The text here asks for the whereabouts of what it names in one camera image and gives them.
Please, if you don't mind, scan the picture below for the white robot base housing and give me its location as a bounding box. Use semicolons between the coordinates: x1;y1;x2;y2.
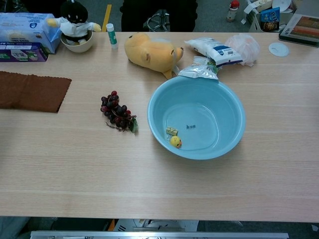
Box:
113;219;199;232

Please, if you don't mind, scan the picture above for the white bottle with red cap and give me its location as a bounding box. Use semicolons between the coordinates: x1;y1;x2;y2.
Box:
226;0;240;22

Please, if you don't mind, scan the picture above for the white bag with blue label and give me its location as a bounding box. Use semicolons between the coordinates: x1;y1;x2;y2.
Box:
184;37;244;68

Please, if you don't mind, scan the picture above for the person in black clothes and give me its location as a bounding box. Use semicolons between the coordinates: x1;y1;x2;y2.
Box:
119;0;199;32

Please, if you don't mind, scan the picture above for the small yellow duck toy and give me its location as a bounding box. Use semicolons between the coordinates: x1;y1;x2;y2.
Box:
169;135;182;149

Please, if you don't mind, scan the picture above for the small gold clip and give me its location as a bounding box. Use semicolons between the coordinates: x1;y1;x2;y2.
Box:
165;126;180;137

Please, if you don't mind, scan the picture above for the coloured pencil tin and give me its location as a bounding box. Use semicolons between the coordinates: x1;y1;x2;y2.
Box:
278;12;319;48

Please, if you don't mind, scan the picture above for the blue white tissue pack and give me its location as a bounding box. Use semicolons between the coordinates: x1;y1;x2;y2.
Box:
0;12;62;54

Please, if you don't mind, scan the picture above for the dark red grape bunch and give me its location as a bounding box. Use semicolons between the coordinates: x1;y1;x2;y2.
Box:
100;90;139;134

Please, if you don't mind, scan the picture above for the brown cloth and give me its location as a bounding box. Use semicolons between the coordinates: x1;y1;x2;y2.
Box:
0;71;72;114

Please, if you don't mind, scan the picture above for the white storage box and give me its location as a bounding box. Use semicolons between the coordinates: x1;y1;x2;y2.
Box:
245;0;297;32

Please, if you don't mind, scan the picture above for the yellow plush animal toy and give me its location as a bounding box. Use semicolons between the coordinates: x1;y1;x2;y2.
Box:
124;32;185;80

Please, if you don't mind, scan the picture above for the beige bowl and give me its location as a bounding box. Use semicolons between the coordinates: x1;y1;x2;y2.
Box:
60;31;94;53

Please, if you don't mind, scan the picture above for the white snack bag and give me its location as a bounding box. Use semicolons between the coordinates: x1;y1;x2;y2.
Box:
177;56;220;80

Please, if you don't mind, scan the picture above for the white round table cap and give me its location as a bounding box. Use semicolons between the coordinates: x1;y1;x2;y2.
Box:
268;42;290;58

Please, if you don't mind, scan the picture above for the black and white plush doll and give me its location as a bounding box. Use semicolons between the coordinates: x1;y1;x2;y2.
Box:
46;0;102;45

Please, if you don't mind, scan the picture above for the green white glue stick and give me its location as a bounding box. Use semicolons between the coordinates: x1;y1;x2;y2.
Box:
106;23;119;50

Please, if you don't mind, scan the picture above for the aluminium rail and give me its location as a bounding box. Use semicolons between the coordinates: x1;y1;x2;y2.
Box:
29;231;290;239

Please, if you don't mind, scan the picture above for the pink mesh bath sponge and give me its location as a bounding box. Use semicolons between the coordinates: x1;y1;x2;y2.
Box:
224;33;260;67

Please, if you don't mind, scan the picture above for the light blue plastic basin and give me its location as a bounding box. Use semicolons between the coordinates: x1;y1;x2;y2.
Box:
147;76;247;161

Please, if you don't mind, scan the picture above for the purple carton box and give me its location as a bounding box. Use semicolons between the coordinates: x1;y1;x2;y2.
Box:
0;42;50;63

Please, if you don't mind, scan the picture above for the chrome stool base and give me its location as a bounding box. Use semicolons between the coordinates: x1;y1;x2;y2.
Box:
147;9;171;32

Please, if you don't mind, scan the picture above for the blue snack bag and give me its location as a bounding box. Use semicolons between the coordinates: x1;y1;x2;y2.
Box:
260;6;281;32

